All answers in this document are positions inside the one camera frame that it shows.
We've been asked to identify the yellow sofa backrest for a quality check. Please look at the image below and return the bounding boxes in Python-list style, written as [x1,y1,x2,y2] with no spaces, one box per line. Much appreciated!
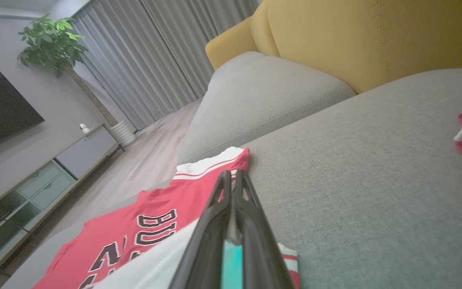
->
[205,0,462,95]

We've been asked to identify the red Bulls basketball jersey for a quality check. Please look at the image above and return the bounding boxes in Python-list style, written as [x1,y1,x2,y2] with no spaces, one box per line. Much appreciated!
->
[32,147,301,289]

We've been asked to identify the grey pleated curtain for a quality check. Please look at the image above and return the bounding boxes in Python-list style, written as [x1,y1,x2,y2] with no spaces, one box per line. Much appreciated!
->
[72,0,262,131]

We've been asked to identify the green potted tree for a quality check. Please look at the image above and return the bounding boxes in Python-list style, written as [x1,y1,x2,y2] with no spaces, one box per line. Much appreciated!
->
[17,14,120,127]

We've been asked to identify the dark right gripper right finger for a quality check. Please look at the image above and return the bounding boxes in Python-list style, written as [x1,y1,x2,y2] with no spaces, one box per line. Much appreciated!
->
[233,170,296,289]

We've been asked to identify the pale green TV cabinet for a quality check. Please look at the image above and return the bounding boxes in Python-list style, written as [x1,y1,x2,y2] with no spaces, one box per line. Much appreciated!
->
[0,124,126,278]

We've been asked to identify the small grey sofa cushion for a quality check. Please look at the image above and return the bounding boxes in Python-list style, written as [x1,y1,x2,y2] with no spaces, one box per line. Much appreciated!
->
[176,51,356,165]

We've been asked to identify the white ribbed plant pot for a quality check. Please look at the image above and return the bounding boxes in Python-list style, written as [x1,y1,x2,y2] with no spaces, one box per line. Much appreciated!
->
[110,120,137,147]

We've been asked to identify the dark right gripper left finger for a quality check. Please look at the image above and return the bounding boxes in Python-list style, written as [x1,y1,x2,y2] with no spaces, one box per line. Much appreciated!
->
[168,170,234,289]

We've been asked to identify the large grey sofa seat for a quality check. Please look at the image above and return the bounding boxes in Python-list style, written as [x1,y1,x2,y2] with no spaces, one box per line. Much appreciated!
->
[2,68,462,289]

